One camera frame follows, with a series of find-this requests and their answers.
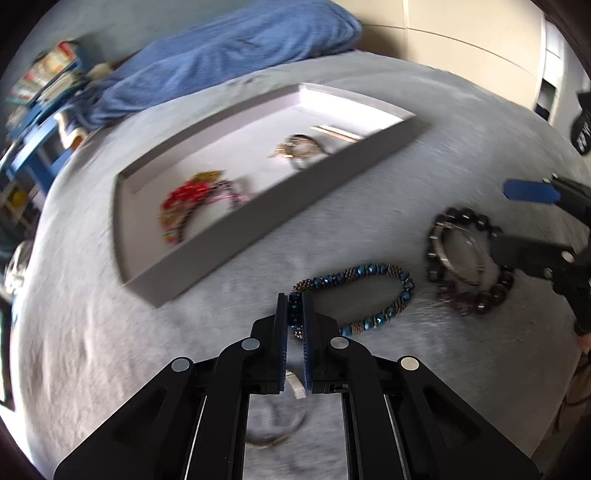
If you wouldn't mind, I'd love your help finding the window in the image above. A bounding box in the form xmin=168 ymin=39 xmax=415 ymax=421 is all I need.
xmin=0 ymin=295 xmax=14 ymax=407

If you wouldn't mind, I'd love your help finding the dark wooden bead bracelet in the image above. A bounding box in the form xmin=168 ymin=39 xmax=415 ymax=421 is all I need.
xmin=425 ymin=208 xmax=515 ymax=317

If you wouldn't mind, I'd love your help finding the pink cord bracelet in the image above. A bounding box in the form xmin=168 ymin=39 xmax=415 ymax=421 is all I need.
xmin=203 ymin=180 xmax=252 ymax=210

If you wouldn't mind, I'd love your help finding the pearl hair clip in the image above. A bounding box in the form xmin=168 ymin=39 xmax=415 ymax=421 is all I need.
xmin=310 ymin=126 xmax=363 ymax=141

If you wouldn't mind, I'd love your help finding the silver bangle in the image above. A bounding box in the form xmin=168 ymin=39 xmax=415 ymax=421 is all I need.
xmin=429 ymin=222 xmax=488 ymax=284

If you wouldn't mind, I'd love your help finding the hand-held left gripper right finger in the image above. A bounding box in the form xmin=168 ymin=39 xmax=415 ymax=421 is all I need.
xmin=302 ymin=292 xmax=541 ymax=480

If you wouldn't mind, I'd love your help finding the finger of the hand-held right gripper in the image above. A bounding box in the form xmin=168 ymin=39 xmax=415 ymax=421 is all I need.
xmin=491 ymin=232 xmax=578 ymax=280
xmin=503 ymin=174 xmax=591 ymax=217

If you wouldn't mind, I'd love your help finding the black hair tie gold charm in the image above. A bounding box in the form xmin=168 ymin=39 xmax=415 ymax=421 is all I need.
xmin=270 ymin=134 xmax=331 ymax=171

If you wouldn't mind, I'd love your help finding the black object with white print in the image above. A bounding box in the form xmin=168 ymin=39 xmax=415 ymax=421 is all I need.
xmin=571 ymin=91 xmax=591 ymax=154

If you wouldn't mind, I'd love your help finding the blue desk with shelf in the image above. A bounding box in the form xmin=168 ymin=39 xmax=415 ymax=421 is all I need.
xmin=0 ymin=44 xmax=90 ymax=185

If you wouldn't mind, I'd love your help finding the shallow grey cardboard box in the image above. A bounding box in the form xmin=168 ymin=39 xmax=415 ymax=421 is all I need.
xmin=113 ymin=82 xmax=428 ymax=308

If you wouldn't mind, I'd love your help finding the blue blanket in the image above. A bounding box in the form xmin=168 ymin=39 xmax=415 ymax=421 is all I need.
xmin=69 ymin=0 xmax=363 ymax=130

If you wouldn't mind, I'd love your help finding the thin metal ring bangle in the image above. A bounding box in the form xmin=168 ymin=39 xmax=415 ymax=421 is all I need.
xmin=247 ymin=401 xmax=308 ymax=448

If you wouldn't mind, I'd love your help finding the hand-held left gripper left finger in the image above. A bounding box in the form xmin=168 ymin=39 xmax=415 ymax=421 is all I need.
xmin=53 ymin=292 xmax=289 ymax=480

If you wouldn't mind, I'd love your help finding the red bead bracelet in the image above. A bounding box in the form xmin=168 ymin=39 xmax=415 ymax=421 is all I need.
xmin=161 ymin=181 xmax=218 ymax=217

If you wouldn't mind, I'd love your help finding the grey bag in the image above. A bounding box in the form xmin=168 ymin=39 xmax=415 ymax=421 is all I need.
xmin=2 ymin=240 xmax=35 ymax=296

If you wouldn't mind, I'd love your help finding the row of books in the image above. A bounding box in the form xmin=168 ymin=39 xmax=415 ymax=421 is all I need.
xmin=7 ymin=41 xmax=79 ymax=104

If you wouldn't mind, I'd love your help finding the cream wardrobe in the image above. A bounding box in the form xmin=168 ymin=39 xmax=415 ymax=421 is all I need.
xmin=318 ymin=0 xmax=548 ymax=112

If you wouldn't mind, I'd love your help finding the cream pillow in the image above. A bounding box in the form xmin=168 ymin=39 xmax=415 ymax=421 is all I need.
xmin=55 ymin=111 xmax=88 ymax=148

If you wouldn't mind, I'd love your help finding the blue bead bracelet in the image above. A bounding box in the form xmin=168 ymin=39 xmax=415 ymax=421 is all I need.
xmin=288 ymin=264 xmax=415 ymax=340

